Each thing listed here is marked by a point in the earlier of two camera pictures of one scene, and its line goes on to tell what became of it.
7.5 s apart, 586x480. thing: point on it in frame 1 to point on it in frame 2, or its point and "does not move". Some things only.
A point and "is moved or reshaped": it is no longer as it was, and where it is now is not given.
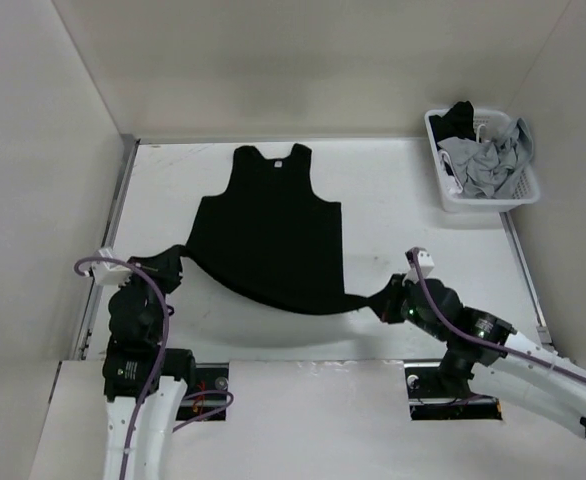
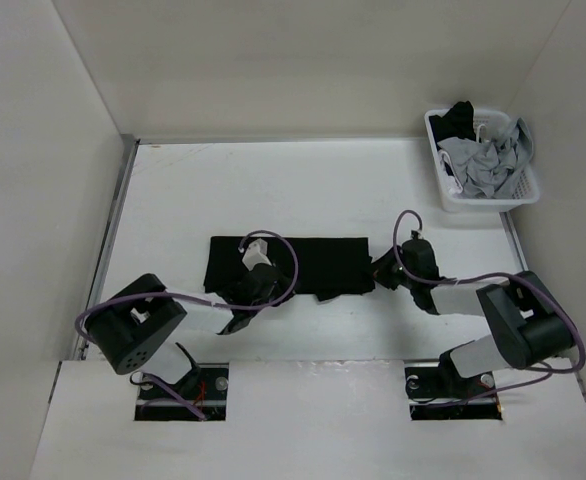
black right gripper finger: x=391 y=311 to x=390 y=280
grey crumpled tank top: x=487 y=169 does not move
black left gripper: x=165 y=266 to x=284 y=283
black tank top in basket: x=458 y=121 does not move
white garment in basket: x=450 y=182 does not move
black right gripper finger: x=394 y=290 to x=388 y=264
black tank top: x=271 y=240 is moved or reshaped
